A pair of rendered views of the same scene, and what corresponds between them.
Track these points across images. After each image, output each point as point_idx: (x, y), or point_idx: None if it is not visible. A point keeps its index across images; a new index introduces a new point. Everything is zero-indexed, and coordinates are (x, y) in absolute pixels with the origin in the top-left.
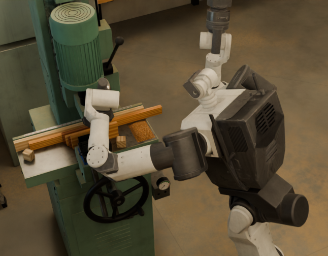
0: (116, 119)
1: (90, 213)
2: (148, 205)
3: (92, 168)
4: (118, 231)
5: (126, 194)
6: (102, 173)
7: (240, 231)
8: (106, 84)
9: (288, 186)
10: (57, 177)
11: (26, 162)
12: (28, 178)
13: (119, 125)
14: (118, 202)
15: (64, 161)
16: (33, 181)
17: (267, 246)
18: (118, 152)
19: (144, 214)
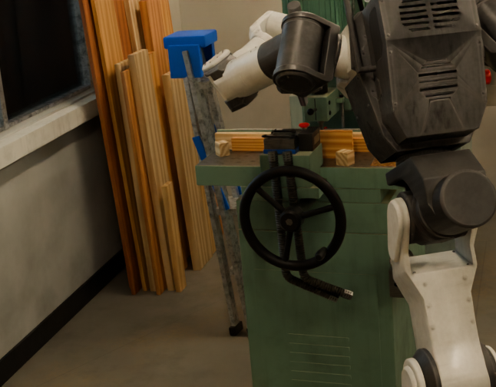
0: (362, 138)
1: (246, 228)
2: (385, 312)
3: (269, 159)
4: (329, 346)
5: (305, 215)
6: (219, 93)
7: (395, 251)
8: (295, 8)
9: (476, 168)
10: (238, 182)
11: (214, 157)
12: (200, 166)
13: (366, 150)
14: (288, 222)
15: (256, 163)
16: (205, 174)
17: (456, 321)
18: (333, 169)
19: (376, 329)
